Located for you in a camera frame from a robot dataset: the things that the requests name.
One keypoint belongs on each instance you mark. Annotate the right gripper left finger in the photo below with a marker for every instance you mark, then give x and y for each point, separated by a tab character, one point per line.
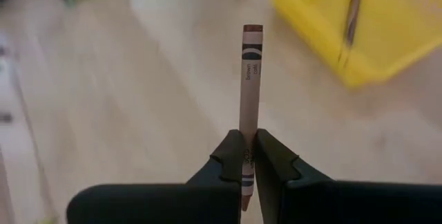
172	203

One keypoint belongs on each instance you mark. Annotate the yellow plastic basket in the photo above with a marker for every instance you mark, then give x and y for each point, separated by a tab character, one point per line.
310	16

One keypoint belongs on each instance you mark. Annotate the brown crayon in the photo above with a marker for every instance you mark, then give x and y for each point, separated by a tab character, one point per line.
352	20
251	89

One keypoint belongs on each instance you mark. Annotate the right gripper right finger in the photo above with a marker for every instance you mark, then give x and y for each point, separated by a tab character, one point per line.
310	200

